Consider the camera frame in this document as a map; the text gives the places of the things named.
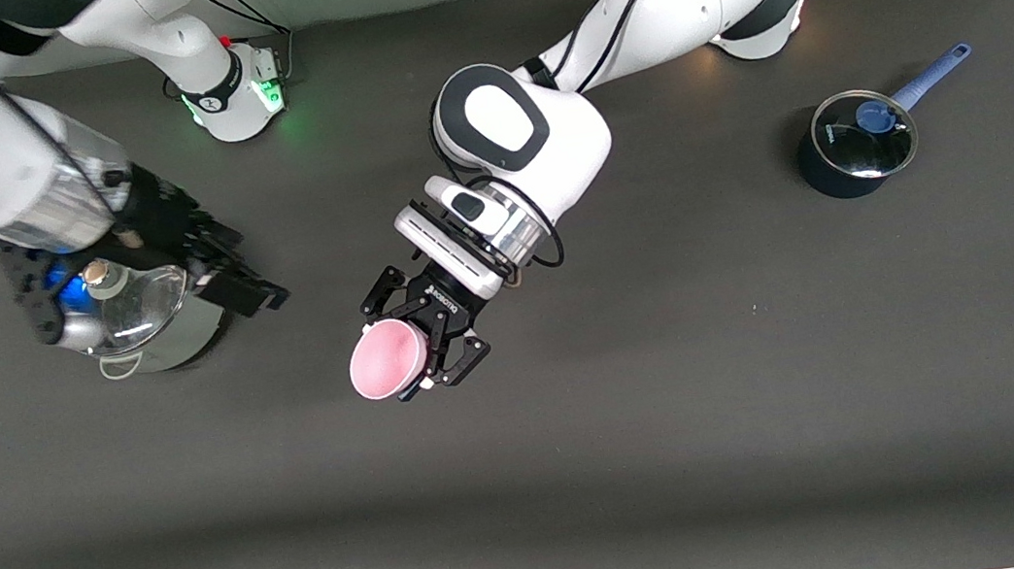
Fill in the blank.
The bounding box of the pink plastic cup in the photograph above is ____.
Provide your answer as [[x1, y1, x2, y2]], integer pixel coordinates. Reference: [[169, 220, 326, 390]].
[[343, 314, 436, 404]]

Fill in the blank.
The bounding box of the glass lid with brass knob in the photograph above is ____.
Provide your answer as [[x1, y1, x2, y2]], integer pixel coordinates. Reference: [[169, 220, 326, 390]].
[[54, 249, 200, 361]]

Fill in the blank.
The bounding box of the dark blue saucepan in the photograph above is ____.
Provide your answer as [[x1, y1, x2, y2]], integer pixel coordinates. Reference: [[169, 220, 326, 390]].
[[785, 41, 991, 205]]

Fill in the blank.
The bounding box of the glass lid with blue knob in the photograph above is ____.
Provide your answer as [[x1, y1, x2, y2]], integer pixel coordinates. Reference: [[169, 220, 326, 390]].
[[807, 83, 924, 185]]

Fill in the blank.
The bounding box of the grey two-handled stock pot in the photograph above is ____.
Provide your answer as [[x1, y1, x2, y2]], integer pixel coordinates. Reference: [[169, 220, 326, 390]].
[[51, 253, 236, 387]]

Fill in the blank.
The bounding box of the black left arm wrist cable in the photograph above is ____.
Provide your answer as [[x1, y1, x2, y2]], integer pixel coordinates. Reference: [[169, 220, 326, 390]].
[[440, 0, 916, 280]]

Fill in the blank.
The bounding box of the black right arm base cable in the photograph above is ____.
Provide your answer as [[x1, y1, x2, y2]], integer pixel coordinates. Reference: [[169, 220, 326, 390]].
[[200, 0, 302, 94]]

